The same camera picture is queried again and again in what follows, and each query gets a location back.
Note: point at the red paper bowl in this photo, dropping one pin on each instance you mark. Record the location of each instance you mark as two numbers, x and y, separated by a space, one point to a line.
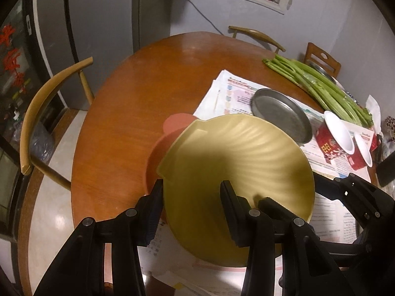
358 160
327 145

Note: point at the red tissue box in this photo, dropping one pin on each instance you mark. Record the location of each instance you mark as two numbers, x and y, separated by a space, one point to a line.
370 140

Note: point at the yellow ribbed plate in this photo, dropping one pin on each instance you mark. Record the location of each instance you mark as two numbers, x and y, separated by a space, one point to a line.
234 154

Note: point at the newspaper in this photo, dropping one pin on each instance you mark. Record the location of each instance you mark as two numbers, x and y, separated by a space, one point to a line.
234 98

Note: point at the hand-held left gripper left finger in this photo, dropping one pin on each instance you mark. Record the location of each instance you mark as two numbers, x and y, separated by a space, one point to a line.
154 215

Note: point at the round metal plate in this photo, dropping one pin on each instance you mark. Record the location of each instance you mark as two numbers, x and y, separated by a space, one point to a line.
277 111

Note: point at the wooden chair with curved backrest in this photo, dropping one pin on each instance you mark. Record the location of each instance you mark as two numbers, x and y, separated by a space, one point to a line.
256 32
40 98

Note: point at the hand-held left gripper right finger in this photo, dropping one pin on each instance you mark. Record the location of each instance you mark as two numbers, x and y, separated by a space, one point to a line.
230 215

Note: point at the wooden chair with cutout backrest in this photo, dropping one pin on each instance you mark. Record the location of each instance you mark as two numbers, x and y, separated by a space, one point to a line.
314 54

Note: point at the metal basin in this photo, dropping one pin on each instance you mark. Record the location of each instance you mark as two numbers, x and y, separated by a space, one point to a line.
324 72

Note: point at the celery bunch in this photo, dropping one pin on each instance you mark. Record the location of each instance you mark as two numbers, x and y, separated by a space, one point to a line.
311 83

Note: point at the clear plastic bag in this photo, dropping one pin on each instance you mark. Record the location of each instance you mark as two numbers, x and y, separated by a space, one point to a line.
41 143

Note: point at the grey refrigerator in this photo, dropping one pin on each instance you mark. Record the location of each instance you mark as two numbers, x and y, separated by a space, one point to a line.
52 21

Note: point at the white tissue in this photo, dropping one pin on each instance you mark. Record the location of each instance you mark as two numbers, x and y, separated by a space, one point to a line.
375 106

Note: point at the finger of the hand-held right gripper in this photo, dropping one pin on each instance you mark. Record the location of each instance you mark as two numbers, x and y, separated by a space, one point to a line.
273 206
325 186

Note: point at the orange plate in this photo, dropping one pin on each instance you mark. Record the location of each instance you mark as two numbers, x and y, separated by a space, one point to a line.
157 157

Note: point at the blue patterned bowl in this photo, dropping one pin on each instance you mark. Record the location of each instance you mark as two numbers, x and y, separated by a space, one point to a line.
350 96

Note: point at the brown patterned ornament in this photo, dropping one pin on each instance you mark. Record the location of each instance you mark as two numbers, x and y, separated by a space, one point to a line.
390 125

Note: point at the glass door with red decal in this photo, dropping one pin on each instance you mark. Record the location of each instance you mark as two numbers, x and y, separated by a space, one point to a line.
15 67

